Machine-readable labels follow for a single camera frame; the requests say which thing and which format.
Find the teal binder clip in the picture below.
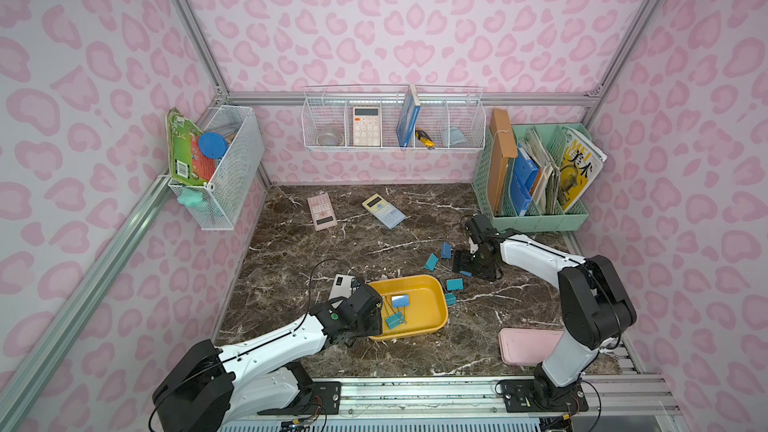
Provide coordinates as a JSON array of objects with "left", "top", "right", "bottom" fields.
[
  {"left": 384, "top": 307, "right": 406, "bottom": 331},
  {"left": 425, "top": 254, "right": 439, "bottom": 272},
  {"left": 445, "top": 278, "right": 464, "bottom": 292}
]

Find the yellow plastic storage box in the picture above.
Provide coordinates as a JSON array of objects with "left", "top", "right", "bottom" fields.
[{"left": 370, "top": 275, "right": 448, "bottom": 341}]

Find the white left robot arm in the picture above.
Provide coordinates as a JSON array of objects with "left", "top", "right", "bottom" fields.
[{"left": 148, "top": 284, "right": 383, "bottom": 431}]

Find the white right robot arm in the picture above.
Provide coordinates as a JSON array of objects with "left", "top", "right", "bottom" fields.
[{"left": 452, "top": 214, "right": 637, "bottom": 401}]

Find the pink plastic box lid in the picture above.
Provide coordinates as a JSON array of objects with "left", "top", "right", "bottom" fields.
[{"left": 498, "top": 328, "right": 563, "bottom": 367}]

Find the green file organizer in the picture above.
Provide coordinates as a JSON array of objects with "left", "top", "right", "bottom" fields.
[{"left": 472, "top": 124, "right": 589, "bottom": 233}]

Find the blue folder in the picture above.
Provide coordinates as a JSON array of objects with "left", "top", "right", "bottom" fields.
[{"left": 509, "top": 147, "right": 539, "bottom": 217}]

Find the blue yellow calculator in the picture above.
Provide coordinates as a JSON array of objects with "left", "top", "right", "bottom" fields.
[{"left": 362, "top": 194, "right": 406, "bottom": 230}]

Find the pink calculator on table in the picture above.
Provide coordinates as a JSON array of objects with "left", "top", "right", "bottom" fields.
[{"left": 307, "top": 192, "right": 338, "bottom": 232}]

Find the brown clipboard folder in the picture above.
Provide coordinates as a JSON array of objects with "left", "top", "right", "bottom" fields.
[{"left": 487, "top": 108, "right": 518, "bottom": 216}]

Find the light blue cup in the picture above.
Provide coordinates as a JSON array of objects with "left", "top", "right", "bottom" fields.
[{"left": 442, "top": 126, "right": 469, "bottom": 148}]

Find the yellow magazine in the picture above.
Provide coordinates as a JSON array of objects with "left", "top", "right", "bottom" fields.
[{"left": 558, "top": 127, "right": 608, "bottom": 212}]

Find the yellow black toy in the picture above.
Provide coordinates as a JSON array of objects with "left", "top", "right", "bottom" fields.
[{"left": 415, "top": 129, "right": 435, "bottom": 150}]

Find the blue book in shelf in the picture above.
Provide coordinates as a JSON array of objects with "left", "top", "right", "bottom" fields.
[{"left": 396, "top": 84, "right": 421, "bottom": 148}]

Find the clear glass bowl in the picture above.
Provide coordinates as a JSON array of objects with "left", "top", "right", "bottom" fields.
[{"left": 316, "top": 126, "right": 345, "bottom": 147}]

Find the white calculator in shelf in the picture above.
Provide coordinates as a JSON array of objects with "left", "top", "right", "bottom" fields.
[{"left": 352, "top": 106, "right": 382, "bottom": 147}]

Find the mint green sponge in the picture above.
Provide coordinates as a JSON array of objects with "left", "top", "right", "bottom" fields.
[{"left": 177, "top": 187, "right": 209, "bottom": 213}]

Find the blue round lid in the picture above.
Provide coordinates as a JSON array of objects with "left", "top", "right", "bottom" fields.
[{"left": 197, "top": 132, "right": 229, "bottom": 160}]

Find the green card package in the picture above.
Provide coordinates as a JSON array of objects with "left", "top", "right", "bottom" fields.
[{"left": 166, "top": 108, "right": 215, "bottom": 186}]

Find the white wire wall shelf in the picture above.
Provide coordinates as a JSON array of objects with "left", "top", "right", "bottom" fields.
[{"left": 301, "top": 84, "right": 486, "bottom": 152}]

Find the white wire wall basket left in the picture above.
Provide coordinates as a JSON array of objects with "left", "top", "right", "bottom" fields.
[{"left": 169, "top": 104, "right": 265, "bottom": 231}]

